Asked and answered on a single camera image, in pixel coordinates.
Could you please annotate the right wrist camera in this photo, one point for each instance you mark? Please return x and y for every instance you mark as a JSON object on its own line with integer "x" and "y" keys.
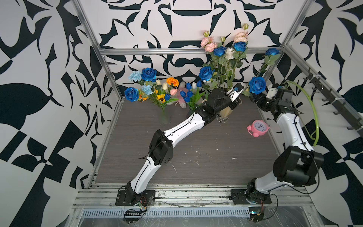
{"x": 272, "y": 92}

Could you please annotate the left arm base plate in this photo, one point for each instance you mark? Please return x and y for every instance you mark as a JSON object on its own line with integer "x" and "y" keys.
{"x": 125, "y": 198}

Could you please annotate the yellow wavy glass vase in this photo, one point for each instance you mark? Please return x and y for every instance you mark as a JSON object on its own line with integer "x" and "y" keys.
{"x": 223, "y": 115}

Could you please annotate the blue rose low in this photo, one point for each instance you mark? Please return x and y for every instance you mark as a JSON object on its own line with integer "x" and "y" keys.
{"x": 255, "y": 86}

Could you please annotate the tulip bouquet blue white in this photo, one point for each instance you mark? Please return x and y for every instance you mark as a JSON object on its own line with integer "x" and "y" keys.
{"x": 191, "y": 95}

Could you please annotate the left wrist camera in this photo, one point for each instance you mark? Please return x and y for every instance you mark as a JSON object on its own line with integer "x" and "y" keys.
{"x": 236, "y": 91}

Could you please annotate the black hook rail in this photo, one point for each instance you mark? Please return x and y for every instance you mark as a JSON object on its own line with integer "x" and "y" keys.
{"x": 332, "y": 97}

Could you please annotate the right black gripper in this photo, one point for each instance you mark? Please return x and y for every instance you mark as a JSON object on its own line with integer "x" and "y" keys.
{"x": 259, "y": 100}

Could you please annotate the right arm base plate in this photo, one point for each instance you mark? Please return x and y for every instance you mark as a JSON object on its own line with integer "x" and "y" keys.
{"x": 241, "y": 196}

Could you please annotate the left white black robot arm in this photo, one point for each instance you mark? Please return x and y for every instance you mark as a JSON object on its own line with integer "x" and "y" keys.
{"x": 163, "y": 142}

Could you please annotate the clear glass vase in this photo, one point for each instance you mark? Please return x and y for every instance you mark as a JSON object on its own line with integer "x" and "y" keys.
{"x": 165, "y": 117}

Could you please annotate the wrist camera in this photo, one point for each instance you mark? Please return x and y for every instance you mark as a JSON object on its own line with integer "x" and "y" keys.
{"x": 236, "y": 91}
{"x": 272, "y": 92}

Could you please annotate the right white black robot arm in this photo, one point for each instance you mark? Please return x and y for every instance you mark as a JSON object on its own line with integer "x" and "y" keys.
{"x": 298, "y": 165}

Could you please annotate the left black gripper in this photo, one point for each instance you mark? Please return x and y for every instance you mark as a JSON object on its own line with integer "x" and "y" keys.
{"x": 233, "y": 104}

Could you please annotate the mixed sunflower bouquet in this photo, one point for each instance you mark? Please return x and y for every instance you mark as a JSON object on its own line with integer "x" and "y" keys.
{"x": 159, "y": 93}

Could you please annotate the pink alarm clock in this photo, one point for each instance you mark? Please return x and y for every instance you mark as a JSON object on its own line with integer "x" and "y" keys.
{"x": 258, "y": 128}

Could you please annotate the blue rose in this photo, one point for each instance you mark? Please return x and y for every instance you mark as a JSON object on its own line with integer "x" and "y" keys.
{"x": 222, "y": 64}
{"x": 270, "y": 58}
{"x": 238, "y": 55}
{"x": 209, "y": 79}

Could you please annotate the pink and white flower bouquet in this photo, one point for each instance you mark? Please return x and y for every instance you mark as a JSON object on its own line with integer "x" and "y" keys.
{"x": 208, "y": 45}

